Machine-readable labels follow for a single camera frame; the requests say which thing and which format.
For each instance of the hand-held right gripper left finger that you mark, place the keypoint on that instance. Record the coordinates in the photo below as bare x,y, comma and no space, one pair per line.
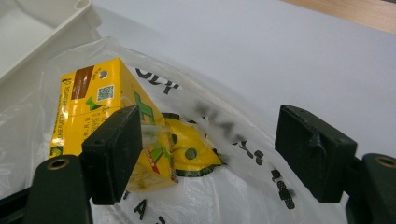
109,155

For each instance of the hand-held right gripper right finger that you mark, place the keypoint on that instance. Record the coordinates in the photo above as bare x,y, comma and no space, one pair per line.
314,152

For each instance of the yellow drink carton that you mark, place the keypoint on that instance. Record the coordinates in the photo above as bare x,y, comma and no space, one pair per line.
93,102

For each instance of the white plastic tray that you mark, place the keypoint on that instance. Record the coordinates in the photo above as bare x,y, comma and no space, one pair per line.
34,28

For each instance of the white printed plastic bag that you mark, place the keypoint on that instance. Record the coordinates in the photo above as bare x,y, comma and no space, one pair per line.
218,174

